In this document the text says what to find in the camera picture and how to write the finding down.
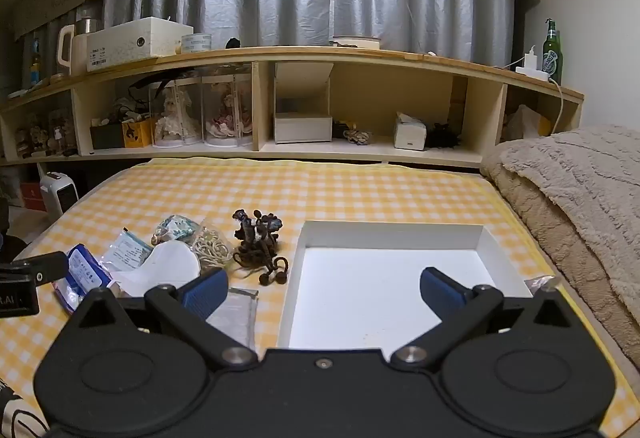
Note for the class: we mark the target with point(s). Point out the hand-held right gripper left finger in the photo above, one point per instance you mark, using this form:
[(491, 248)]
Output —
[(205, 295)]

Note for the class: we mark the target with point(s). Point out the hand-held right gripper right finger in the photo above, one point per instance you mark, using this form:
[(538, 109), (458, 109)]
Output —
[(442, 293)]

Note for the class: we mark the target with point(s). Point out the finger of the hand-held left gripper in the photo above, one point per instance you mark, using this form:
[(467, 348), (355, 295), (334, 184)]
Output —
[(47, 267)]

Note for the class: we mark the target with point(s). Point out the blue and white tissue packet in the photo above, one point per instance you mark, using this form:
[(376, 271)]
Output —
[(82, 270)]

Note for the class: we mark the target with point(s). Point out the clear zip bag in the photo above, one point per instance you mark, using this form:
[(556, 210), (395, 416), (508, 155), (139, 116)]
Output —
[(235, 318)]

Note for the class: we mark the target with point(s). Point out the white face mask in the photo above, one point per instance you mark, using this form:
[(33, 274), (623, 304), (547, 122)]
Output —
[(170, 263)]

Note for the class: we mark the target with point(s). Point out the hair ornament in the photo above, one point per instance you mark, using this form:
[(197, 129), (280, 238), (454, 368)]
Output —
[(175, 225)]

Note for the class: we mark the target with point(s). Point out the white sachet with teal stripe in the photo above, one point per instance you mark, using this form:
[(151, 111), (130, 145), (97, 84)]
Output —
[(125, 252)]

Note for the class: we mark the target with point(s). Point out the shallow white cardboard box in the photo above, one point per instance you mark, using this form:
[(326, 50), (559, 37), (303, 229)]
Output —
[(360, 278)]

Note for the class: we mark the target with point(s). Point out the red box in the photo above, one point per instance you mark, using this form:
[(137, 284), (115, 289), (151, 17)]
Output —
[(32, 195)]

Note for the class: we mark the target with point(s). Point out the white space heater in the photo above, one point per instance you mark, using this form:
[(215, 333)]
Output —
[(62, 192)]

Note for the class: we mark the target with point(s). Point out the crumpled clear wrapper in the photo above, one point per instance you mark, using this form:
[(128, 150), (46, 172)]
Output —
[(542, 283)]

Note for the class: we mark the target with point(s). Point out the white printed cloth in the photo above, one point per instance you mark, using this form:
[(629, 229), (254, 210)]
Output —
[(10, 410)]

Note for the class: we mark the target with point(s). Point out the group of small figurines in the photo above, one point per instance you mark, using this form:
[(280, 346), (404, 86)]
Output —
[(45, 133)]

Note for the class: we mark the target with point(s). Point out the yellow checkered bedsheet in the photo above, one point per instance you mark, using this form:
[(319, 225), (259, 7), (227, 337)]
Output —
[(350, 193)]

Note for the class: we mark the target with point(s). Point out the dark green box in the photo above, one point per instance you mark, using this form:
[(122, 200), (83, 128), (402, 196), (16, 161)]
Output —
[(106, 137)]

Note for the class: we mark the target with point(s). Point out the beige fleece blanket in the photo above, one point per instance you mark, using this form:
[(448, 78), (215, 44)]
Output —
[(575, 218)]

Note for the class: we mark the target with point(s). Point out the black fluffy object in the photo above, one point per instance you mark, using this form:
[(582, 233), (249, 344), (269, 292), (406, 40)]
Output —
[(442, 137)]

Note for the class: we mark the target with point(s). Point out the yellow box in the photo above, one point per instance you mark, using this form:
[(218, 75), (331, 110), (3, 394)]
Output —
[(137, 134)]

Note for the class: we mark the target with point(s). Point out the white tissue box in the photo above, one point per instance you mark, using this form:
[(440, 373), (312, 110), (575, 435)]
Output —
[(410, 133)]

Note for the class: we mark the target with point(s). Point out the patterned scrunchie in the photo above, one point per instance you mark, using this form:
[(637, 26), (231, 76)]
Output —
[(357, 137)]

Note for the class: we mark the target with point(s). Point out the cream doll in clear case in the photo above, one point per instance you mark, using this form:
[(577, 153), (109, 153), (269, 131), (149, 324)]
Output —
[(172, 118)]

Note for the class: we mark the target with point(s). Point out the pink doll in clear case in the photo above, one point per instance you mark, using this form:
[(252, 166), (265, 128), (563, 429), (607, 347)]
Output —
[(225, 115)]

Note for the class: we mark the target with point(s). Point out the open white box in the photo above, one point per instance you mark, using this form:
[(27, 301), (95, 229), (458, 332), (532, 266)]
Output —
[(302, 125)]

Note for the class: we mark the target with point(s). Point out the blue bottle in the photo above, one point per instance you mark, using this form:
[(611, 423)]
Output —
[(35, 65)]

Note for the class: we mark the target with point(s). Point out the wooden headboard shelf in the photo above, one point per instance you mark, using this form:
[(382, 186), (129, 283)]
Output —
[(380, 88)]

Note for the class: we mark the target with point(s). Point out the cream electric kettle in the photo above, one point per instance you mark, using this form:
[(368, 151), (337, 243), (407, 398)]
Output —
[(67, 50)]

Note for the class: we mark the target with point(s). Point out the white power strip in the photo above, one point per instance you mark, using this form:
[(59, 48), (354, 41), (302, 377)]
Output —
[(532, 73)]

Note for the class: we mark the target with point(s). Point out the long white storage box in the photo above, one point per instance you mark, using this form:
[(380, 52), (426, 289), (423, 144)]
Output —
[(135, 43)]

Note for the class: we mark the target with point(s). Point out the metal thermos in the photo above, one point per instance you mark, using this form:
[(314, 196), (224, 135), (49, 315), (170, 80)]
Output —
[(88, 20)]

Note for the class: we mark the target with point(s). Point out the white charger plug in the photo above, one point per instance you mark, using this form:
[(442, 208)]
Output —
[(530, 57)]

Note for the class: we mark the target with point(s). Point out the roll of tape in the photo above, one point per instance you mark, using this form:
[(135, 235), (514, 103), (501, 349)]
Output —
[(196, 43)]

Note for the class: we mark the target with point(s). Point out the small black object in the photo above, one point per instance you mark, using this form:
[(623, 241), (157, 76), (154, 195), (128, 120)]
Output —
[(233, 42)]

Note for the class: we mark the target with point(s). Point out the green beer bottle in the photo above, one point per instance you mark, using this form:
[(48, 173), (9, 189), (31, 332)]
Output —
[(551, 53)]

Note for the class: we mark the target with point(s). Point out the grey curtain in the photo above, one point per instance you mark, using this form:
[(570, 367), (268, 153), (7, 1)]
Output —
[(300, 3)]

